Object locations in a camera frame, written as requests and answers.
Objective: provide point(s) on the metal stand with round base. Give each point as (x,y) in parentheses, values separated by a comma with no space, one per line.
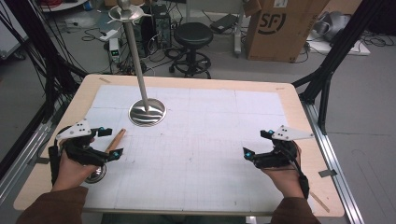
(146,112)

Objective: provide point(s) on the person's right hand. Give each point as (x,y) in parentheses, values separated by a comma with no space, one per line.
(288,180)

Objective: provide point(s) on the white flat board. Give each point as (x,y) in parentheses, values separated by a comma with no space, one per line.
(342,48)

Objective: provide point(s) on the grey tape piece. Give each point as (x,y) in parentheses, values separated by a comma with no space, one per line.
(42,160)
(328,173)

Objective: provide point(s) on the silver grey machine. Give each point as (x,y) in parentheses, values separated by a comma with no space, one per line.
(331,26)

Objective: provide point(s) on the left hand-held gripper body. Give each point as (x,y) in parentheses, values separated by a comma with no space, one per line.
(77,149)

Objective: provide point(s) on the black computer tower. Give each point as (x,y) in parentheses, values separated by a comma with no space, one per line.
(162,26)

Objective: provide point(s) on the brown cardboard box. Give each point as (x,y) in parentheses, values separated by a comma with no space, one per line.
(280,34)

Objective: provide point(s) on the white post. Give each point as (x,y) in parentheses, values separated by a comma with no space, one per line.
(237,34)

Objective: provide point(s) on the white grid mat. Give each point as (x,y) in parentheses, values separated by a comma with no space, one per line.
(193,161)

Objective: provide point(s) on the person's left hand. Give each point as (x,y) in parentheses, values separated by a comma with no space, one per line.
(70,174)

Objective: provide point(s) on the white power device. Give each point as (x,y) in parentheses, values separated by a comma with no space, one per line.
(114,49)

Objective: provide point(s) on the black flat device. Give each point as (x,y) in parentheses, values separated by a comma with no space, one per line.
(223,23)

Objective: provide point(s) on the aluminium rail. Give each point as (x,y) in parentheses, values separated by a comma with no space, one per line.
(333,161)
(21,161)

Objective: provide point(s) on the black round stool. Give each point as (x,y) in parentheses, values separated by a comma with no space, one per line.
(193,35)

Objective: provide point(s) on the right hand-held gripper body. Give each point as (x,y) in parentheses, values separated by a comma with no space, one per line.
(277,158)

